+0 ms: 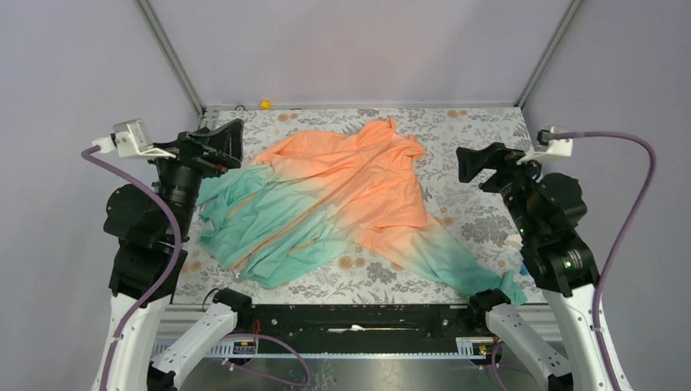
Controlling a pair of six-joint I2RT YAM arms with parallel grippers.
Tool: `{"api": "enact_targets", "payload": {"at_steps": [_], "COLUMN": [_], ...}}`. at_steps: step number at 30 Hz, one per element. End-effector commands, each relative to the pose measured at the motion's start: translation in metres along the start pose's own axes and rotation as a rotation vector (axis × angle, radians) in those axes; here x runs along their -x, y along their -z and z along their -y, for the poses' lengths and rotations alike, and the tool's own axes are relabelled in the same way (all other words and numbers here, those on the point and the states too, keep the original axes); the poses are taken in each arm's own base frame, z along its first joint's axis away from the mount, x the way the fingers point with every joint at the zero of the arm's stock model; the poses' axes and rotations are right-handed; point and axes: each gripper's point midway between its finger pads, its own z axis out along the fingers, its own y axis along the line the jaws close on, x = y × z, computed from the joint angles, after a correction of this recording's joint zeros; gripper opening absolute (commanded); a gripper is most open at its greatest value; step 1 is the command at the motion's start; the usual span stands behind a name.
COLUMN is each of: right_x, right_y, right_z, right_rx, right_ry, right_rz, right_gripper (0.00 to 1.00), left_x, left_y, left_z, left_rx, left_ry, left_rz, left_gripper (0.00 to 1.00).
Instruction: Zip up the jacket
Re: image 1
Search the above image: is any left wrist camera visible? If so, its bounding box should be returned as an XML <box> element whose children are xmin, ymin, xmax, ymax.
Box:
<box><xmin>91</xmin><ymin>119</ymin><xmax>176</xmax><ymax>160</ymax></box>

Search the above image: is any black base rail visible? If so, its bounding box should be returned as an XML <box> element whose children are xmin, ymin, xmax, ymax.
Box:
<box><xmin>234</xmin><ymin>304</ymin><xmax>495</xmax><ymax>356</ymax></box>

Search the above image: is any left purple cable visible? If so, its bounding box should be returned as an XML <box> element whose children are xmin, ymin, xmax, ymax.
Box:
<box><xmin>81</xmin><ymin>145</ymin><xmax>183</xmax><ymax>391</ymax></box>

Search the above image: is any aluminium frame post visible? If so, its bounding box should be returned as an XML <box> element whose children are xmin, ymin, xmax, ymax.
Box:
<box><xmin>513</xmin><ymin>0</ymin><xmax>584</xmax><ymax>109</ymax></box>
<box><xmin>134</xmin><ymin>0</ymin><xmax>206</xmax><ymax>117</ymax></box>

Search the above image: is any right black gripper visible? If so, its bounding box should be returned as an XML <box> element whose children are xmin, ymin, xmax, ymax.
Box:
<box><xmin>454</xmin><ymin>139</ymin><xmax>552</xmax><ymax>238</ymax></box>

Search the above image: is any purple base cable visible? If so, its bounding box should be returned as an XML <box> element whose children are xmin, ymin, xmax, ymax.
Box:
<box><xmin>221</xmin><ymin>332</ymin><xmax>315</xmax><ymax>388</ymax></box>

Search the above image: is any right aluminium frame post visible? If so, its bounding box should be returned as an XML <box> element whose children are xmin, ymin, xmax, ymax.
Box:
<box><xmin>513</xmin><ymin>0</ymin><xmax>584</xmax><ymax>109</ymax></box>

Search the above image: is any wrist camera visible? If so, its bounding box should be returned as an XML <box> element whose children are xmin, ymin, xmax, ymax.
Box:
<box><xmin>91</xmin><ymin>119</ymin><xmax>176</xmax><ymax>160</ymax></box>
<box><xmin>517</xmin><ymin>125</ymin><xmax>574</xmax><ymax>165</ymax></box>

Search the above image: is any orange and teal jacket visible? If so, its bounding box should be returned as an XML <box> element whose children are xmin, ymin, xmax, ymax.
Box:
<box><xmin>199</xmin><ymin>119</ymin><xmax>526</xmax><ymax>305</ymax></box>

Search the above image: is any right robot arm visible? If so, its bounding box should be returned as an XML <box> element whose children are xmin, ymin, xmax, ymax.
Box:
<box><xmin>456</xmin><ymin>143</ymin><xmax>631</xmax><ymax>390</ymax></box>

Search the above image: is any left aluminium frame post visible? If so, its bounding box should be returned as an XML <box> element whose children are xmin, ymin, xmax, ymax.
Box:
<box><xmin>134</xmin><ymin>0</ymin><xmax>206</xmax><ymax>117</ymax></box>

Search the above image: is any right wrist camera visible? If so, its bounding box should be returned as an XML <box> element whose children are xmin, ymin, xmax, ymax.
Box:
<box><xmin>517</xmin><ymin>125</ymin><xmax>574</xmax><ymax>165</ymax></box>

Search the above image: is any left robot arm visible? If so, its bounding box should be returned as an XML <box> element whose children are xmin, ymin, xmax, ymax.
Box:
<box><xmin>81</xmin><ymin>119</ymin><xmax>253</xmax><ymax>390</ymax></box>

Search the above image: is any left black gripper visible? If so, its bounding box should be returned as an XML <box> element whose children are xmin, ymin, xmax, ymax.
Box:
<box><xmin>145</xmin><ymin>117</ymin><xmax>248</xmax><ymax>237</ymax></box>

